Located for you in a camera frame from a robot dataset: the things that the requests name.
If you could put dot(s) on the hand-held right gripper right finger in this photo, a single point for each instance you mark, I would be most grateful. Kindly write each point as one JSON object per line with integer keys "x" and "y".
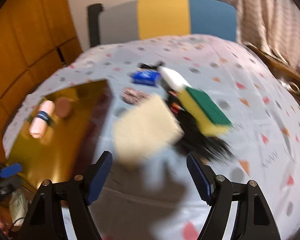
{"x": 199, "y": 180}

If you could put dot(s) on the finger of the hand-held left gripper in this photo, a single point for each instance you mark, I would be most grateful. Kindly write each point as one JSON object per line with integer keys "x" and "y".
{"x": 11, "y": 170}

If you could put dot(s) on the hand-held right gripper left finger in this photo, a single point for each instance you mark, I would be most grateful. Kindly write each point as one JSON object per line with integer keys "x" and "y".
{"x": 100, "y": 180}

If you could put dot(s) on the gold tray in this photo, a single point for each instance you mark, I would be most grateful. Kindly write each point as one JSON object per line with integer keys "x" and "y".
{"x": 65, "y": 142}

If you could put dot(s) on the beige loofah pad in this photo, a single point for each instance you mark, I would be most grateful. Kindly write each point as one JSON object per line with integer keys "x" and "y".
{"x": 145, "y": 127}

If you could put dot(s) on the dark multicolour scrunchie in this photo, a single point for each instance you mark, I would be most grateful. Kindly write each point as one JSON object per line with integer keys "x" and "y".
{"x": 174, "y": 106}

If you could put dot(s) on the mauve satin scrunchie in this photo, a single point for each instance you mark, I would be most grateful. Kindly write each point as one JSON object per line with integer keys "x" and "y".
{"x": 135, "y": 95}

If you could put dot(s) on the white plastic packet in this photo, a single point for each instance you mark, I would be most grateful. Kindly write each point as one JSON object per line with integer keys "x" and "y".
{"x": 17, "y": 207}

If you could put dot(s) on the pink rolled towel blue band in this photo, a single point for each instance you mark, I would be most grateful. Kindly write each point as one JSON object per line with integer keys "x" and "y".
{"x": 48, "y": 106}

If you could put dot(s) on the brown round puff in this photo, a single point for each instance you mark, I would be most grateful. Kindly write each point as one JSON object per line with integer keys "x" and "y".
{"x": 63, "y": 107}

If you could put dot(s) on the blue packet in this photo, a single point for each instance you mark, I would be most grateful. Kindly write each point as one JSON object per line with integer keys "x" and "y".
{"x": 145, "y": 77}

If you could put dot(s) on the small black clip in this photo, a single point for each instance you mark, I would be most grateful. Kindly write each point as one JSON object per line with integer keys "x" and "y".
{"x": 150, "y": 66}

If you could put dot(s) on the wooden wardrobe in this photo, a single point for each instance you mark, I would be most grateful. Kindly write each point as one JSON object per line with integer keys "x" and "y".
{"x": 27, "y": 42}

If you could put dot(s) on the wooden side table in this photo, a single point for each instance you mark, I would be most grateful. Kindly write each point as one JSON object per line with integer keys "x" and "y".
{"x": 277, "y": 65}

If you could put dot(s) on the grey yellow blue chair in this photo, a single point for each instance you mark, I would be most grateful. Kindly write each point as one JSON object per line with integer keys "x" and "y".
{"x": 162, "y": 17}

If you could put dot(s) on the beige patterned curtain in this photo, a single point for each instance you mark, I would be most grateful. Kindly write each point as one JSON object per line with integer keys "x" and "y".
{"x": 265, "y": 12}

